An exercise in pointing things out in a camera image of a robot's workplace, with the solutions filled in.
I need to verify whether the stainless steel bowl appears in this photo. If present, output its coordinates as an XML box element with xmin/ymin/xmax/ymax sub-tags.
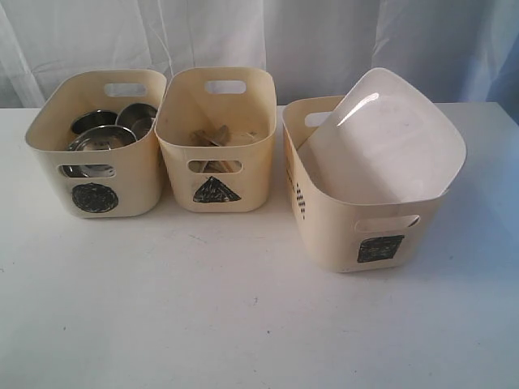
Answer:
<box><xmin>61</xmin><ymin>125</ymin><xmax>137</xmax><ymax>177</ymax></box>

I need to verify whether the wooden chopstick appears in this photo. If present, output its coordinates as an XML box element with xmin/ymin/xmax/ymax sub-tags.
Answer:
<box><xmin>191</xmin><ymin>130</ymin><xmax>221</xmax><ymax>147</ymax></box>
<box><xmin>210</xmin><ymin>160</ymin><xmax>242</xmax><ymax>173</ymax></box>

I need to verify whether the white rectangular plate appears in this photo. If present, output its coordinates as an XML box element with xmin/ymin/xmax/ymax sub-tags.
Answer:
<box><xmin>298</xmin><ymin>67</ymin><xmax>466</xmax><ymax>204</ymax></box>

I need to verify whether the white backdrop curtain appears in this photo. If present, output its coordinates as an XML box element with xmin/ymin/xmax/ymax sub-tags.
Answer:
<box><xmin>1</xmin><ymin>1</ymin><xmax>518</xmax><ymax>115</ymax></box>

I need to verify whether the cream bin with triangle mark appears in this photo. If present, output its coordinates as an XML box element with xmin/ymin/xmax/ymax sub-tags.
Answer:
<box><xmin>155</xmin><ymin>67</ymin><xmax>277</xmax><ymax>212</ymax></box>

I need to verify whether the steel table knife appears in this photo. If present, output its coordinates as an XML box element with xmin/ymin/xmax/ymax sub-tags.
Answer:
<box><xmin>202</xmin><ymin>125</ymin><xmax>229</xmax><ymax>173</ymax></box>

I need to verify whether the cream bin with square mark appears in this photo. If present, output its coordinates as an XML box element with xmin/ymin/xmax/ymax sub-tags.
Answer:
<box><xmin>282</xmin><ymin>96</ymin><xmax>445</xmax><ymax>273</ymax></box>

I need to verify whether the steel mug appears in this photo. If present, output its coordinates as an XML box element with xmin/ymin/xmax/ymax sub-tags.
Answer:
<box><xmin>115</xmin><ymin>103</ymin><xmax>157</xmax><ymax>140</ymax></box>
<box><xmin>70</xmin><ymin>109</ymin><xmax>118</xmax><ymax>135</ymax></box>

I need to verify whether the cream bin with circle mark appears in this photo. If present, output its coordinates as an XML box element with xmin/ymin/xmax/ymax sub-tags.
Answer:
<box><xmin>25</xmin><ymin>70</ymin><xmax>166</xmax><ymax>218</ymax></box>

